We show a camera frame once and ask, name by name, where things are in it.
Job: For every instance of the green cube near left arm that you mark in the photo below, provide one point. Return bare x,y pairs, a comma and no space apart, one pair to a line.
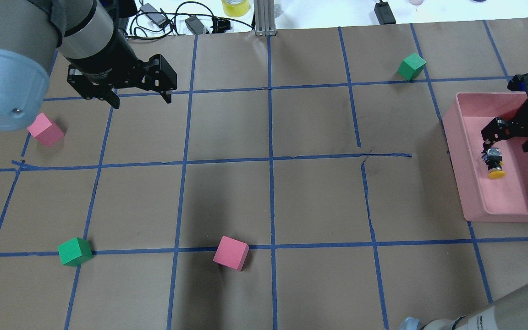
74,252

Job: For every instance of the aluminium profile post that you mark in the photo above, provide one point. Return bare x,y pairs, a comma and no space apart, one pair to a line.
264,17

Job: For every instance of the black box on table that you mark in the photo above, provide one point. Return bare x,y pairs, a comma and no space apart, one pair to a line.
383,13

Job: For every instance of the black power adapter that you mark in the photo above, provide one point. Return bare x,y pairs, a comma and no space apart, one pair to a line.
196,26

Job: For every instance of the yellow tape roll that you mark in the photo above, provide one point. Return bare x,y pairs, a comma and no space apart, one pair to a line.
235,8

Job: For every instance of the green cube near bin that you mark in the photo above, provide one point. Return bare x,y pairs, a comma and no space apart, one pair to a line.
411,66

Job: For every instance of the yellow push button switch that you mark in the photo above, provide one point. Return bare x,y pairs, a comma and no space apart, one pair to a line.
493,159

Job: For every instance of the pink cube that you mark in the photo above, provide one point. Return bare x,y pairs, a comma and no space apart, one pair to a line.
46,131
231,253

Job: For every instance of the pink cube centre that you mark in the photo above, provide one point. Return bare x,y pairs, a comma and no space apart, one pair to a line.
231,253

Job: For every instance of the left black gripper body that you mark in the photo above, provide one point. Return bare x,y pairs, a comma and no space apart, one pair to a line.
116,54

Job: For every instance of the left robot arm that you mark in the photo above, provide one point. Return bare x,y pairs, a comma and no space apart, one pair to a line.
87,34

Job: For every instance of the pink plastic bin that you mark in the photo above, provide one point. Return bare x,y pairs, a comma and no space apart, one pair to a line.
485,199

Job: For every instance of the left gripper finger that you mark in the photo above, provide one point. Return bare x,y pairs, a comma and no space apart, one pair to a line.
160,77
107,95

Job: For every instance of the pink cube far side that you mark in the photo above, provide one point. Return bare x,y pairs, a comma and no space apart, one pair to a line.
46,131

